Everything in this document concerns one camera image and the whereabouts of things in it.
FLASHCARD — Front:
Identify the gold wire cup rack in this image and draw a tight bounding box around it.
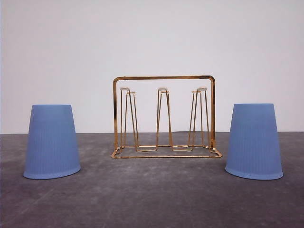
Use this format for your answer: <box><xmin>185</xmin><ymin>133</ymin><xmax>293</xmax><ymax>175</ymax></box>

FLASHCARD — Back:
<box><xmin>111</xmin><ymin>76</ymin><xmax>222</xmax><ymax>158</ymax></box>

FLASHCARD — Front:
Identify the blue plastic cup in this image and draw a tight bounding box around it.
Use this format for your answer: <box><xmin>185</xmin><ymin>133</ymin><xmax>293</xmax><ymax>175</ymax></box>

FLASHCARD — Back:
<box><xmin>225</xmin><ymin>103</ymin><xmax>283</xmax><ymax>180</ymax></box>
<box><xmin>23</xmin><ymin>104</ymin><xmax>81</xmax><ymax>180</ymax></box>

